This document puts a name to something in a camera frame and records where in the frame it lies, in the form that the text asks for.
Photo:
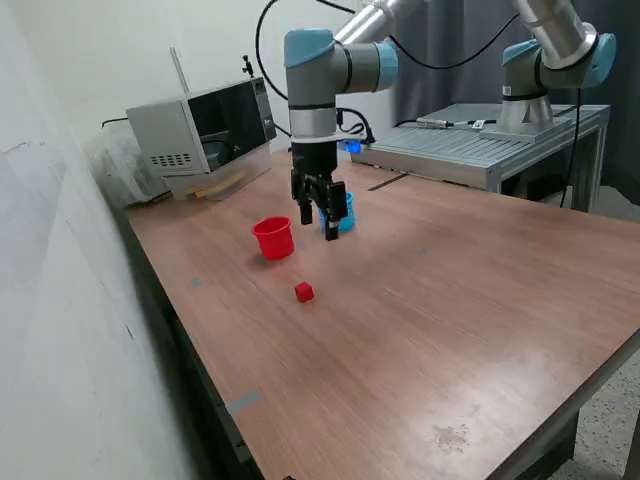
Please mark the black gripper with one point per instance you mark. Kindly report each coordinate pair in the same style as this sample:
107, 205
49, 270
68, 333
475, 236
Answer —
314, 157

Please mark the red cube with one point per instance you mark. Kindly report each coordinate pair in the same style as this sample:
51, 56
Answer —
304, 293

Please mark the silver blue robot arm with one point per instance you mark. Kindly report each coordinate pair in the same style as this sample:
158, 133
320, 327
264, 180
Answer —
310, 75

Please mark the blue plastic cup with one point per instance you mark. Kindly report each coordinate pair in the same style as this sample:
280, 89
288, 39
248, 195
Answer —
351, 212

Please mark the red plastic cup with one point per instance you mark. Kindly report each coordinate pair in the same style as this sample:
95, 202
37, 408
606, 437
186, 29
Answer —
274, 247

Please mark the dark thin strip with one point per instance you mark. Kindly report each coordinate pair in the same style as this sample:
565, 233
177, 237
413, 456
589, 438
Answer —
387, 182

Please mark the clear plastic box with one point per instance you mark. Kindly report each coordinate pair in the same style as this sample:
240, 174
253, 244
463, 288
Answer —
250, 165

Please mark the wooden sticks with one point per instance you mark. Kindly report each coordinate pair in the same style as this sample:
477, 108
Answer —
220, 186

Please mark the silver cylinder device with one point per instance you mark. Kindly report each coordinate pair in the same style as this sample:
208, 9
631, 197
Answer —
435, 122

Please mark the aluminum robot mounting table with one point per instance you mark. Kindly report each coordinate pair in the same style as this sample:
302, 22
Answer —
450, 145

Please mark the silver microwave oven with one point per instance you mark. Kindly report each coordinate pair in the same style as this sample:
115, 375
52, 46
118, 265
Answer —
165, 130

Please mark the thin metal rod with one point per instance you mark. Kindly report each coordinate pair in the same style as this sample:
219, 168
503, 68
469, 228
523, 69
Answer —
180, 72

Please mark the translucent plastic bag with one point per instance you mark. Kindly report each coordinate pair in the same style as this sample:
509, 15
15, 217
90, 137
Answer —
120, 170

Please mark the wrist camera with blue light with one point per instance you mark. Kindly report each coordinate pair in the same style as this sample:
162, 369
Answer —
356, 145

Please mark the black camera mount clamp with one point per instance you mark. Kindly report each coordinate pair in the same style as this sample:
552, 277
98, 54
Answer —
247, 67

